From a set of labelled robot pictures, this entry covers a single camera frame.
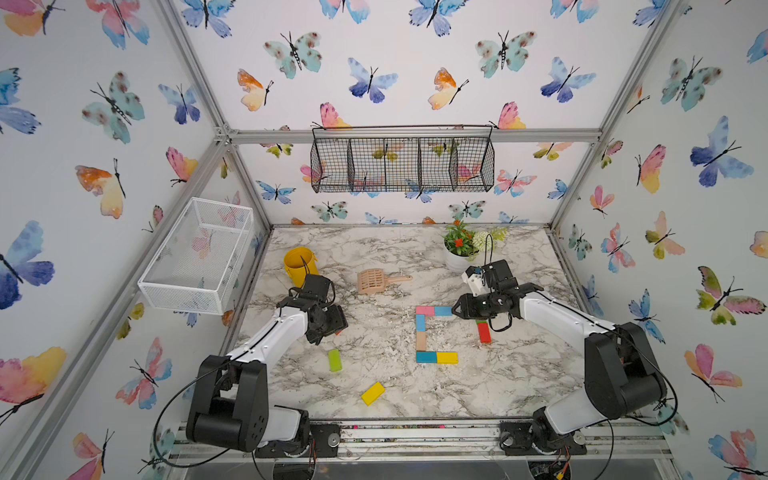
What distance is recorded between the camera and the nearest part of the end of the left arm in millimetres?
642

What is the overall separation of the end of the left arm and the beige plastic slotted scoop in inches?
8.5

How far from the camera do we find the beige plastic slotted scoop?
40.7 inches
